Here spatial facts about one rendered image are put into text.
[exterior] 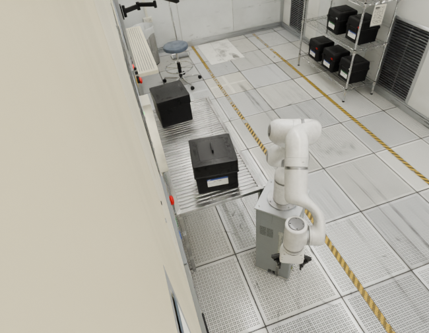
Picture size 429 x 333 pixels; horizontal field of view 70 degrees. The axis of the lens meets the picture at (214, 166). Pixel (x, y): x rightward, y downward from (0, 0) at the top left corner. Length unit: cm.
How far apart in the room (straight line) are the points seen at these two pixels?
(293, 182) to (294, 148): 13
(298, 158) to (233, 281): 155
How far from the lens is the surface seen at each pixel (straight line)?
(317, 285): 260
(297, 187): 121
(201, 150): 201
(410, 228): 312
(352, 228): 294
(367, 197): 321
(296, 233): 120
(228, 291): 254
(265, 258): 243
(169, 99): 259
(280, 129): 136
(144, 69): 357
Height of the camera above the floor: 231
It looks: 43 degrees down
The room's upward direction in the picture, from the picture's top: 7 degrees counter-clockwise
